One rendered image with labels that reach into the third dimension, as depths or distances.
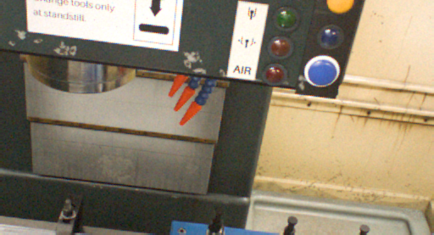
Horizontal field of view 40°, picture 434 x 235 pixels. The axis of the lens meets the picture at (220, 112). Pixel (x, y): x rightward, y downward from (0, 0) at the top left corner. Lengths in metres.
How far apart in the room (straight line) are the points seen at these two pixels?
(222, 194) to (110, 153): 0.32
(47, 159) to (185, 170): 0.35
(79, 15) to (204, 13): 0.13
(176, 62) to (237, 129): 0.87
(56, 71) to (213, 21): 0.28
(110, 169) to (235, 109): 0.36
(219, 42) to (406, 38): 1.24
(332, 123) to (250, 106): 0.53
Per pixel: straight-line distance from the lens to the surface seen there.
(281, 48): 0.62
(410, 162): 2.08
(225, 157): 1.54
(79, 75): 0.81
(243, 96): 1.44
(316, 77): 0.63
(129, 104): 1.43
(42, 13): 0.64
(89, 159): 1.56
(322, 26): 0.62
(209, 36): 0.62
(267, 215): 2.04
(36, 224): 1.49
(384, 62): 1.84
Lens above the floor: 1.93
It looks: 33 degrees down
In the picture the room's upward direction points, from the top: 9 degrees clockwise
